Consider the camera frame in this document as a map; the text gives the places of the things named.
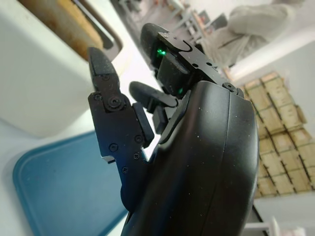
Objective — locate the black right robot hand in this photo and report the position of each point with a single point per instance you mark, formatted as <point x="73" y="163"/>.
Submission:
<point x="197" y="159"/>

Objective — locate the person in beige jacket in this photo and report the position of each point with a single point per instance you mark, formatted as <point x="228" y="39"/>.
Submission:
<point x="253" y="29"/>

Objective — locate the cream two-slot toaster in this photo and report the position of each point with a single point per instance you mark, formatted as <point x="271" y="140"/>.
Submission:
<point x="32" y="81"/>

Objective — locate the white box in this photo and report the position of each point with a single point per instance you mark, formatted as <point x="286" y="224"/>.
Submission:
<point x="280" y="227"/>

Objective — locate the blue plastic tray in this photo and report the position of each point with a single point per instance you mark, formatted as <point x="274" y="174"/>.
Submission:
<point x="69" y="184"/>

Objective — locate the black monitor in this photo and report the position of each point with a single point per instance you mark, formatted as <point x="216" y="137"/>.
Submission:
<point x="220" y="20"/>

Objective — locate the cluttered workbench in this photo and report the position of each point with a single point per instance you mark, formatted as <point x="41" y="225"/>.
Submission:
<point x="194" y="17"/>

